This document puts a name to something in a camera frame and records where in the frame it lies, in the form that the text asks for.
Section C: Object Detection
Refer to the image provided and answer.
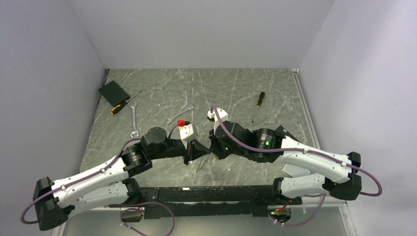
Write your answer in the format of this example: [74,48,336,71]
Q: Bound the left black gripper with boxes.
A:
[150,138,211,165]

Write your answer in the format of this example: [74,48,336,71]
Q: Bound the large metal key ring plate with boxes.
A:
[196,154,213,172]

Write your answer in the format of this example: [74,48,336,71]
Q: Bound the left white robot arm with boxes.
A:
[31,124,210,231]

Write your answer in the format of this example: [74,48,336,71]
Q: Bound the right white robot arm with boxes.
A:
[209,121,362,204]

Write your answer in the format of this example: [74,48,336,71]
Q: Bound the silver combination wrench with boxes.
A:
[165,105,194,124]

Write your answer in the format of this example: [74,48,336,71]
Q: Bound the black box right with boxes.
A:
[275,125,298,142]

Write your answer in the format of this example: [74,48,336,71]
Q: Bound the black box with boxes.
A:
[98,81,130,107]
[275,125,298,142]

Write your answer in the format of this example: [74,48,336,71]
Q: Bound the orange black screwdriver right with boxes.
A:
[251,91,266,123]

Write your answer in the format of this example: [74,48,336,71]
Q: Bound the orange black screwdriver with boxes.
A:
[251,91,266,123]
[111,91,141,115]

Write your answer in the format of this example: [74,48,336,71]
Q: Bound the silver wrench left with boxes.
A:
[128,101,139,139]

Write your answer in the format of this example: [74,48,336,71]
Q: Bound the orange black screwdriver left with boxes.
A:
[111,91,141,115]

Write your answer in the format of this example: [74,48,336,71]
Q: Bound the black box left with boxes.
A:
[98,81,130,107]

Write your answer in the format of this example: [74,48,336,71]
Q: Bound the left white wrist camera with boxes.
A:
[177,120,198,148]

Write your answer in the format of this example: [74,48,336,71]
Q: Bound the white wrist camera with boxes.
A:
[177,120,198,148]
[207,108,229,122]

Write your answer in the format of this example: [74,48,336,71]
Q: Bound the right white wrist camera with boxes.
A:
[207,108,229,122]

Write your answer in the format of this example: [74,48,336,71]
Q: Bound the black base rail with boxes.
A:
[109,185,302,219]

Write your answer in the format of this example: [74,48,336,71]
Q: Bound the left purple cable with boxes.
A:
[20,123,178,236]

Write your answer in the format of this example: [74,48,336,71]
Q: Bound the purple cable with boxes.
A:
[210,107,383,228]
[20,123,178,236]

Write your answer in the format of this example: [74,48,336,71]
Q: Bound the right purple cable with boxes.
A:
[210,107,383,228]

